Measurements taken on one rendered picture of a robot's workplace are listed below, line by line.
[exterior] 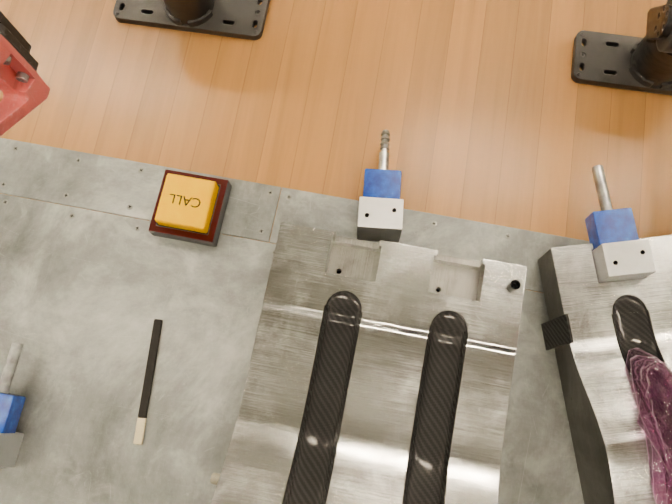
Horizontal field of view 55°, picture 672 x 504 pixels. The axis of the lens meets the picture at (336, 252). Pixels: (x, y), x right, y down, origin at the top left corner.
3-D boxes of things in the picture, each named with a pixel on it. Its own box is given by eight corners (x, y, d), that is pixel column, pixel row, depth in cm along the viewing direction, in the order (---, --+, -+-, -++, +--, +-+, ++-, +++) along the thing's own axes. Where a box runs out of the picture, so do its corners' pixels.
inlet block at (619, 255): (567, 177, 76) (583, 159, 70) (610, 173, 76) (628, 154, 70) (590, 287, 72) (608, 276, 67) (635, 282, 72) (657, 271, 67)
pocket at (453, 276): (431, 258, 71) (435, 249, 67) (479, 267, 71) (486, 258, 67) (424, 298, 70) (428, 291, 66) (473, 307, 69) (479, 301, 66)
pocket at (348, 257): (334, 240, 72) (333, 231, 68) (381, 249, 71) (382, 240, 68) (326, 280, 71) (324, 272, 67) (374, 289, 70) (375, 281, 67)
